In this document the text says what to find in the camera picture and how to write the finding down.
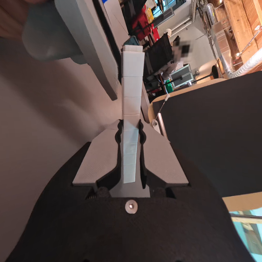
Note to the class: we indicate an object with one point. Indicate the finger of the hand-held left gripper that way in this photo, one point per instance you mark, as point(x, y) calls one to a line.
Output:
point(92, 41)

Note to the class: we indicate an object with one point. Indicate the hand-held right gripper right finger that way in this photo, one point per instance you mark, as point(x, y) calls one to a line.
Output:
point(163, 161)

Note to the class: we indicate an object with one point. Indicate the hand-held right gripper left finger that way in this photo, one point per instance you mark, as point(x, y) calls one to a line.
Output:
point(96, 161)

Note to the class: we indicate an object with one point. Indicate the white toy brick bar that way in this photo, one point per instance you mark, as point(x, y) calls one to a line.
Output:
point(131, 81)

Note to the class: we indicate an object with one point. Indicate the red plastic bin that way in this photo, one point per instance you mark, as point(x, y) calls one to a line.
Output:
point(141, 22)

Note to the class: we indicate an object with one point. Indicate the black board on white stand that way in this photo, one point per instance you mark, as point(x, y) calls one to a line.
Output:
point(215, 133)

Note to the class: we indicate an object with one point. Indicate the black office chair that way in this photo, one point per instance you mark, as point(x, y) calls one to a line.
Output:
point(159, 53)

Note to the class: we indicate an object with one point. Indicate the grey panel on stand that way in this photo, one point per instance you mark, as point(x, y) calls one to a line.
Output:
point(181, 75)

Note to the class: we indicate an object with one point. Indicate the black floor lamp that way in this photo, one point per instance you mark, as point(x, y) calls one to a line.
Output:
point(215, 71)

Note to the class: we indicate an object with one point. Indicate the silver air duct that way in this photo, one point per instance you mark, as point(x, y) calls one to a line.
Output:
point(245, 65)

